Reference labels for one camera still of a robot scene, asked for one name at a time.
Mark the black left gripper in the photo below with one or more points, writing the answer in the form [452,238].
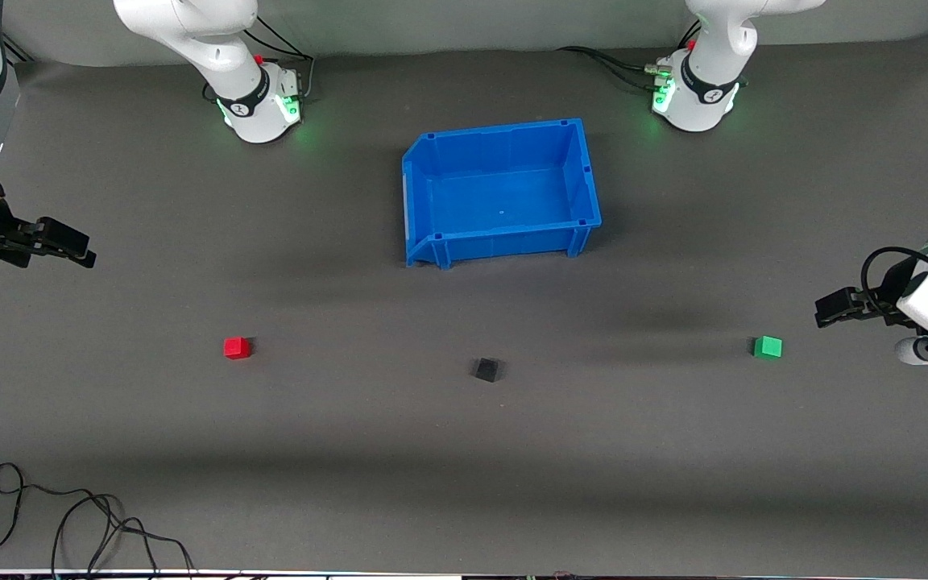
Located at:
[875,304]

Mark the small green cube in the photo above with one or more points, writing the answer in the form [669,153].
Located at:
[768,347]

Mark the small red cube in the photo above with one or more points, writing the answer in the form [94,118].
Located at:
[236,348]

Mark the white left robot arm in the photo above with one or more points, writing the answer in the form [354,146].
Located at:
[706,89]

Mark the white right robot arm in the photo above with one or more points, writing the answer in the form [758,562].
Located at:
[222,56]

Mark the small black cube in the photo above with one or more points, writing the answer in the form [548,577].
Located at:
[486,370]

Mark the dark grey table mat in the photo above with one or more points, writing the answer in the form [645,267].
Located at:
[673,483]

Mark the blue plastic storage bin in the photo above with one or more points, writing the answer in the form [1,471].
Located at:
[504,193]

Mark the metal frame rail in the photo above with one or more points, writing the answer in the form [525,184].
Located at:
[17,52]

